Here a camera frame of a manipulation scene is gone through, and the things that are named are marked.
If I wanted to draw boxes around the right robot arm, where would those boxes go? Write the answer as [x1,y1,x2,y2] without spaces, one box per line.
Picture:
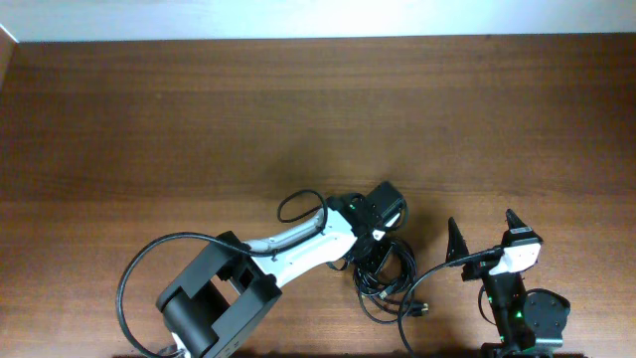
[446,209,570,357]

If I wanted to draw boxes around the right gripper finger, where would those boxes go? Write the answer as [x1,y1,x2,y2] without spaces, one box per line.
[446,217,469,267]
[505,209,526,230]

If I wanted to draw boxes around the right camera cable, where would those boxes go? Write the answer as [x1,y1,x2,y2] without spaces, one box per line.
[396,246,505,358]

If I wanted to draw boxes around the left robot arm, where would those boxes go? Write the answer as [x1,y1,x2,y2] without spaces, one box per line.
[156,192,404,357]

